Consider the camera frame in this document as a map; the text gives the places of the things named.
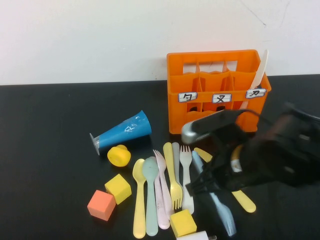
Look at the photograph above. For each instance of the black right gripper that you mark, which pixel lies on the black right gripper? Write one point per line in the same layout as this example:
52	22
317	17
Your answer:
225	160

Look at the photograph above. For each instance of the blue plastic fork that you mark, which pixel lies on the blue plastic fork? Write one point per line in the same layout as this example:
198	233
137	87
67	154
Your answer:
223	212

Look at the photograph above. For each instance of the yellow plastic knife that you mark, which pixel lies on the yellow plastic knife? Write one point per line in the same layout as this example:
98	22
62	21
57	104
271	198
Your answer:
245	201

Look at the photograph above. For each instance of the white plastic knife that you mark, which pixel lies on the white plastic knife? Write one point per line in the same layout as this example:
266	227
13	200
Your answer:
261	70

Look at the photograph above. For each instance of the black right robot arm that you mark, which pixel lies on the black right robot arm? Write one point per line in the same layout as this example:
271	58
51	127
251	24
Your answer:
280	155

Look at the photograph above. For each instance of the orange plastic cutlery crate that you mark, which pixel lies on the orange plastic cutlery crate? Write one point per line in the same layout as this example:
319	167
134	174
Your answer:
180	117

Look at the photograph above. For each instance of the white plastic fork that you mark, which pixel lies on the white plastic fork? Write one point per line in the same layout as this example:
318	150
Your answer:
187	175

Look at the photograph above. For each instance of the grey plastic fork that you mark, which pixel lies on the grey plastic fork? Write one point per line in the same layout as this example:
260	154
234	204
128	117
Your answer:
176	157

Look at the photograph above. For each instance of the yellow plastic fork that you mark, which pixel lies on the yellow plastic fork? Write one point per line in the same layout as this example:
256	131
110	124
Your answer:
170	162

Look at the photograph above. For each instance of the pink plastic fork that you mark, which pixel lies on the pink plastic fork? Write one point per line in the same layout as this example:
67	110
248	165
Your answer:
162	175

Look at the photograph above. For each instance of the yellow foam cube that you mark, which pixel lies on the yellow foam cube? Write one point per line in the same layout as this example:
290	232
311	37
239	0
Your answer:
118	188
183	223

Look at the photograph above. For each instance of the pink plastic knife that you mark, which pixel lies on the pink plastic knife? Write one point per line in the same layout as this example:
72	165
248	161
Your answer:
161	212

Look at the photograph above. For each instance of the white power adapter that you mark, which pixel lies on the white power adapter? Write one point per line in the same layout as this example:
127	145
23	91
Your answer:
192	236

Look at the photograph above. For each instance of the teal plastic spoon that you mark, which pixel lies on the teal plastic spoon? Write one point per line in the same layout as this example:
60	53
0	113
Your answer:
150	172

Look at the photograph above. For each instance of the yellow plastic spoon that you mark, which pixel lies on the yellow plastic spoon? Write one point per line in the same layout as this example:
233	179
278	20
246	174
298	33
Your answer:
139	200

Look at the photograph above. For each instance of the white label fork character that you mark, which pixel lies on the white label fork character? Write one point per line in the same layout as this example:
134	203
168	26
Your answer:
221	98

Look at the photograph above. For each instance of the white label spoon character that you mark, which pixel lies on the white label spoon character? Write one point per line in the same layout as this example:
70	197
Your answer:
187	97

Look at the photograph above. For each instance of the yellow round plastic toy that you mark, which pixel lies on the yellow round plastic toy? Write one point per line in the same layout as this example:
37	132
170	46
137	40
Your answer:
118	156

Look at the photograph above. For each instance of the blue cone cup clear base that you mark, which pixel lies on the blue cone cup clear base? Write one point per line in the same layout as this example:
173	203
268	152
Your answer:
125	132

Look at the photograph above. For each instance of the white label knife character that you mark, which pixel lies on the white label knife character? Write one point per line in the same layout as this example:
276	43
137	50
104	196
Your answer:
255	93

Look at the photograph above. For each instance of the orange foam cube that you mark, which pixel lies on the orange foam cube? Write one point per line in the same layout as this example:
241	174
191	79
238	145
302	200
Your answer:
101	205

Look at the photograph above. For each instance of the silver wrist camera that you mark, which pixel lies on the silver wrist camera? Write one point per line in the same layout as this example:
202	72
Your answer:
200	130

